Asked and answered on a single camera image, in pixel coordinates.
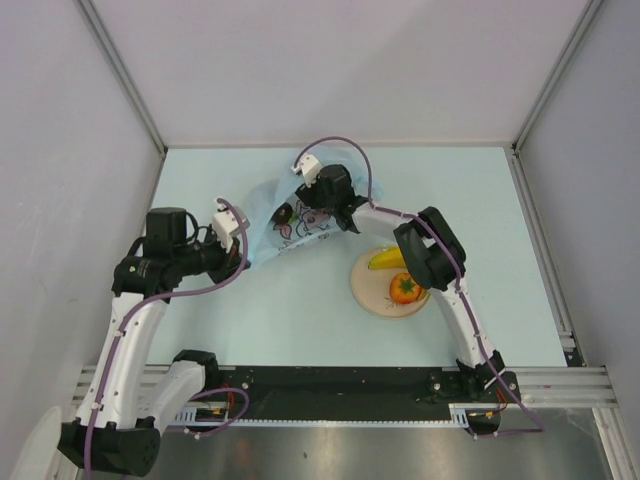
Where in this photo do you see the light blue plastic bag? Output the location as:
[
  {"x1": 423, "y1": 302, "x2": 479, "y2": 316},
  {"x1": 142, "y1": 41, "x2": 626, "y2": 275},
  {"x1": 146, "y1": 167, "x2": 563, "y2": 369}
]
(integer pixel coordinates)
[{"x1": 241, "y1": 147, "x2": 383, "y2": 269}]

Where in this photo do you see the fake yellow banana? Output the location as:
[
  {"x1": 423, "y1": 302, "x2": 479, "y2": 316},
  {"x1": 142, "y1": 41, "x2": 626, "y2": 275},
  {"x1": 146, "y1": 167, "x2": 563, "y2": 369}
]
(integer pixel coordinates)
[{"x1": 368, "y1": 247, "x2": 429, "y2": 302}]

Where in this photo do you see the round beige ceramic plate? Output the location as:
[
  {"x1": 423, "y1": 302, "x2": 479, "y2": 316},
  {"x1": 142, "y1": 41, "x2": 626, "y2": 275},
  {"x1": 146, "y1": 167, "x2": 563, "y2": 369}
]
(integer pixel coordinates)
[{"x1": 350, "y1": 247, "x2": 430, "y2": 319}]

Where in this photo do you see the fake orange persimmon fruit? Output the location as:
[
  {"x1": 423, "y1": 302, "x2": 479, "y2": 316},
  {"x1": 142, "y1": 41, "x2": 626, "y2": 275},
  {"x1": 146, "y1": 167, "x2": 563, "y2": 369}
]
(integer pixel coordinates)
[{"x1": 389, "y1": 272, "x2": 424, "y2": 305}]

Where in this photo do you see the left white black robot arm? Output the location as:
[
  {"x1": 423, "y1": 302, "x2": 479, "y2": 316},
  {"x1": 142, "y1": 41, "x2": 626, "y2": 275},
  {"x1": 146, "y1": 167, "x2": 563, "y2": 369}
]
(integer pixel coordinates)
[{"x1": 58, "y1": 200, "x2": 249, "y2": 478}]

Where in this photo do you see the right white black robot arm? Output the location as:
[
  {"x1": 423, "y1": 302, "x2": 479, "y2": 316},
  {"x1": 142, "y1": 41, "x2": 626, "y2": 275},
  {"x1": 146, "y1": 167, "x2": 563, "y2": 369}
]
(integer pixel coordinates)
[{"x1": 292, "y1": 156, "x2": 508, "y2": 401}]

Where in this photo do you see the fake dark purple plum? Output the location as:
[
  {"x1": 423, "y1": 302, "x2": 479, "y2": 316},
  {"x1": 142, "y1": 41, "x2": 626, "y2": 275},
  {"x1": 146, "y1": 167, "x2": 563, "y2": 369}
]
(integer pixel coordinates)
[{"x1": 271, "y1": 202, "x2": 294, "y2": 225}]

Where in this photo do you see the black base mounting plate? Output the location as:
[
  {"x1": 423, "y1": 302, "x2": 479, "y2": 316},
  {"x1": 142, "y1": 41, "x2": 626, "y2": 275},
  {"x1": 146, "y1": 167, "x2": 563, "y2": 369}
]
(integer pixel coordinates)
[{"x1": 187, "y1": 366, "x2": 520, "y2": 430}]

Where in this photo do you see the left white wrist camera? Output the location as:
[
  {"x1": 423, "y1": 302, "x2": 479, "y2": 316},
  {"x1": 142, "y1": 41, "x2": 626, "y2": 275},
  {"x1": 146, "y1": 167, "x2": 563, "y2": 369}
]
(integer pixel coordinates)
[{"x1": 211, "y1": 198, "x2": 249, "y2": 253}]

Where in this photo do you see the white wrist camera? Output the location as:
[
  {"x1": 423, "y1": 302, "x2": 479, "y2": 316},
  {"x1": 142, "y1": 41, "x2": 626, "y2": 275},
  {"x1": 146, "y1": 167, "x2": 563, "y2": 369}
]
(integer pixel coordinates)
[
  {"x1": 211, "y1": 198, "x2": 249, "y2": 253},
  {"x1": 291, "y1": 154, "x2": 323, "y2": 187}
]

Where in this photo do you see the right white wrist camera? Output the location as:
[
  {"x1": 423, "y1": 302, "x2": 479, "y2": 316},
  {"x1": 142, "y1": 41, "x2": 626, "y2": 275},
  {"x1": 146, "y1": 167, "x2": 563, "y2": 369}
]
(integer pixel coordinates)
[{"x1": 291, "y1": 154, "x2": 323, "y2": 187}]

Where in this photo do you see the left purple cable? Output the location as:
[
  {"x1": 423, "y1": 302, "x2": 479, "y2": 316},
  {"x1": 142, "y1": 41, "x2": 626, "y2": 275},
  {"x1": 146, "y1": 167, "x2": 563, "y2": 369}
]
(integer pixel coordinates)
[{"x1": 83, "y1": 198, "x2": 250, "y2": 474}]

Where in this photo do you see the purple cable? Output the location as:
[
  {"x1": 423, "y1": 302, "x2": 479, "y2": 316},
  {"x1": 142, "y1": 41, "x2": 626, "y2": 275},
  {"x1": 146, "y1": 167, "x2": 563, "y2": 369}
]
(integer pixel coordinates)
[
  {"x1": 83, "y1": 198, "x2": 250, "y2": 474},
  {"x1": 293, "y1": 135, "x2": 546, "y2": 434}
]

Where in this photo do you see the white slotted cable duct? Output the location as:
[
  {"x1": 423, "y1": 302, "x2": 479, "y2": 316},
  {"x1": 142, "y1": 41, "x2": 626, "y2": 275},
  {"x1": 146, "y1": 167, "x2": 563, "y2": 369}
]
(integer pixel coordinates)
[{"x1": 93, "y1": 402, "x2": 474, "y2": 429}]

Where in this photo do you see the left aluminium corner post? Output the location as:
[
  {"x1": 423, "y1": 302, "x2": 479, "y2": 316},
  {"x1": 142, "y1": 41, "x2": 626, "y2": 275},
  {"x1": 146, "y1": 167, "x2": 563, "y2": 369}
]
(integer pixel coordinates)
[{"x1": 73, "y1": 0, "x2": 168, "y2": 160}]

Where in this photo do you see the aluminium corner post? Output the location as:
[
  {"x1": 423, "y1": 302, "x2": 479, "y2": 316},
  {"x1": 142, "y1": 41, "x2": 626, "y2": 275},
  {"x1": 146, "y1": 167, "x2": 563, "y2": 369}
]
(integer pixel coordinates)
[
  {"x1": 73, "y1": 0, "x2": 168, "y2": 160},
  {"x1": 510, "y1": 0, "x2": 607, "y2": 155}
]

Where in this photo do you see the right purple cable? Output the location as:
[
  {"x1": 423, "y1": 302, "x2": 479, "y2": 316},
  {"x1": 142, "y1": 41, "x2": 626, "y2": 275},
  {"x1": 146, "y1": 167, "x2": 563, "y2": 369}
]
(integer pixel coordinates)
[{"x1": 293, "y1": 135, "x2": 546, "y2": 434}]

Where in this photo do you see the aluminium front frame rail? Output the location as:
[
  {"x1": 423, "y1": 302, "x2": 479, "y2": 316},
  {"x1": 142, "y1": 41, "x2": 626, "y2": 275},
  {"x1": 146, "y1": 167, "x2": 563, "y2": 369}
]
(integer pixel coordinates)
[{"x1": 71, "y1": 365, "x2": 618, "y2": 408}]

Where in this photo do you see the right aluminium corner post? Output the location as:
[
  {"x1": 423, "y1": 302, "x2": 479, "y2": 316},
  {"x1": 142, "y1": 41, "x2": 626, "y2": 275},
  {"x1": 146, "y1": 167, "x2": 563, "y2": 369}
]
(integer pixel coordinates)
[{"x1": 510, "y1": 0, "x2": 607, "y2": 155}]

